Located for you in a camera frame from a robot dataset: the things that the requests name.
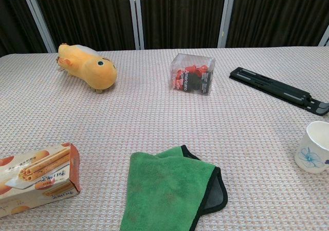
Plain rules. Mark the white floral paper cup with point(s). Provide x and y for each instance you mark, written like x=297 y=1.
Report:
x=312 y=151

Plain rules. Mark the checkered tablecloth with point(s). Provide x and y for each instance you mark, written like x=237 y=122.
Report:
x=164 y=118

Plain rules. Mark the clear box of coffee capsules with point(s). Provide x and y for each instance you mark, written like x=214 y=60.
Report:
x=192 y=77

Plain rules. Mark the green microfiber cloth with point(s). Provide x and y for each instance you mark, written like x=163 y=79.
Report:
x=164 y=190

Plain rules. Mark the orange plush toy animal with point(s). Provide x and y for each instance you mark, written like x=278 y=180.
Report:
x=87 y=66

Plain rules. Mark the black folding stand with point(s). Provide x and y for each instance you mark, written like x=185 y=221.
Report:
x=272 y=86

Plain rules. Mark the egg roll biscuit box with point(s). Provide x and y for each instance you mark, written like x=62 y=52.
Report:
x=36 y=177

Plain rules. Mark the white partition frame post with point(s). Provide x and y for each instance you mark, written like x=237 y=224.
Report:
x=136 y=15
x=226 y=15
x=325 y=38
x=38 y=15

